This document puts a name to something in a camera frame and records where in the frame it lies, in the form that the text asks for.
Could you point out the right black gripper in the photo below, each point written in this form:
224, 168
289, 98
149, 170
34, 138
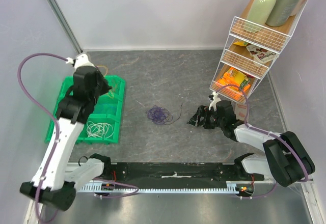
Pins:
202, 117

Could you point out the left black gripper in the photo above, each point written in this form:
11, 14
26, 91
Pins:
106, 87

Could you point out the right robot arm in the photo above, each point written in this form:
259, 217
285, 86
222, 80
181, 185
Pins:
285, 159

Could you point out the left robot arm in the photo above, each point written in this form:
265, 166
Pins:
51, 185

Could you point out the green compartment bin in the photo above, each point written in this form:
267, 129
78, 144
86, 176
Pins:
103, 125

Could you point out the small pink card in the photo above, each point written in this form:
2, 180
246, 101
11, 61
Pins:
240, 111

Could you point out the orange snack box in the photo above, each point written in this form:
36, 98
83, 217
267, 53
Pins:
237, 79

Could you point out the yellow snack bag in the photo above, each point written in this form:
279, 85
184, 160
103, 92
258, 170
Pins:
241, 43

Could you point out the chobani yogurt pack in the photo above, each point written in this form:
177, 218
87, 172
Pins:
261, 55

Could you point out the light green spray bottle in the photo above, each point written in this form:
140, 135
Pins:
258, 15

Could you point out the dark green bottle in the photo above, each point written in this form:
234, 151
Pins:
281, 12

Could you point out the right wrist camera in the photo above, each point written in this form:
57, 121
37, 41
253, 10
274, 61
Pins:
214, 98

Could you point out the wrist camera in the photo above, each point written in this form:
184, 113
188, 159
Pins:
214, 98
79, 61

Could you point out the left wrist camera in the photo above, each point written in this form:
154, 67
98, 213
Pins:
79, 61

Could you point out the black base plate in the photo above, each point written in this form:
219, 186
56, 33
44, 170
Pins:
177, 175

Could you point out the aluminium rail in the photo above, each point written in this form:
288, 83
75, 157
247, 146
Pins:
105, 188

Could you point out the white wire shelf rack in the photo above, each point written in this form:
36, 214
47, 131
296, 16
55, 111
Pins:
255, 41

